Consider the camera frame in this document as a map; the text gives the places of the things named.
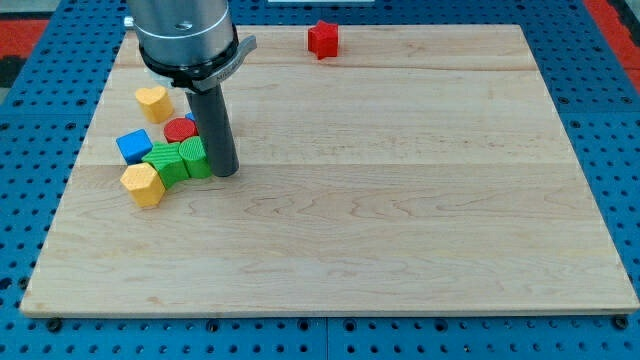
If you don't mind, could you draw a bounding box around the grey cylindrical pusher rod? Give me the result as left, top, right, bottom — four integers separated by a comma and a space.
186, 85, 239, 177

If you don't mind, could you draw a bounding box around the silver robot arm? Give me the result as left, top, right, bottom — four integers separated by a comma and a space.
127, 0, 257, 177

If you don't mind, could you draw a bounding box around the red circle block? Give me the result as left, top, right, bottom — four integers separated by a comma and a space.
163, 117, 198, 143

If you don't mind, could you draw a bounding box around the yellow heart block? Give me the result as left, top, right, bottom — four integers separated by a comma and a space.
135, 86, 174, 124

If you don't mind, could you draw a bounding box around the green cylinder block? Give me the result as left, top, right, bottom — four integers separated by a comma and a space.
179, 136, 212, 179

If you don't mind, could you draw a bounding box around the green star block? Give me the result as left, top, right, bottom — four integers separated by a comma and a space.
142, 142, 189, 189

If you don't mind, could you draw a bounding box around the blue cube block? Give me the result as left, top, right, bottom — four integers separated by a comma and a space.
116, 129, 153, 165

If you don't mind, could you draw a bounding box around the yellow pentagon block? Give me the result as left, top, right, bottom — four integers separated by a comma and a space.
120, 163, 166, 208

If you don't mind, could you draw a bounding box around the red star block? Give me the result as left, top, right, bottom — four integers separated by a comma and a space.
307, 20, 339, 60

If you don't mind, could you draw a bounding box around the wooden board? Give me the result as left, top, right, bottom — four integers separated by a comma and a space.
21, 25, 639, 318

